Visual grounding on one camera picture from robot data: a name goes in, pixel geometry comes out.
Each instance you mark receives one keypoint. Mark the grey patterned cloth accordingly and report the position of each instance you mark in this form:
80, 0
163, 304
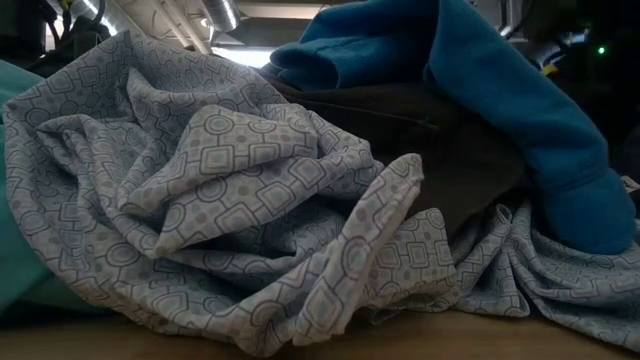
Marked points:
225, 165

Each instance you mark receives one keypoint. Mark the dark grey garment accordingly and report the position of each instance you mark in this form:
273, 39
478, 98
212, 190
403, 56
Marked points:
400, 125

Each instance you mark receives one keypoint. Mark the blue fleece garment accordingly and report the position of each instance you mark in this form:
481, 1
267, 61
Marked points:
500, 75

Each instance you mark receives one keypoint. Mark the teal garment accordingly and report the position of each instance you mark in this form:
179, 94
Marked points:
15, 260

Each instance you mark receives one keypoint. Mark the silver ventilation duct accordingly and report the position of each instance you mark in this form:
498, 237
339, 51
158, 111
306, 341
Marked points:
222, 12

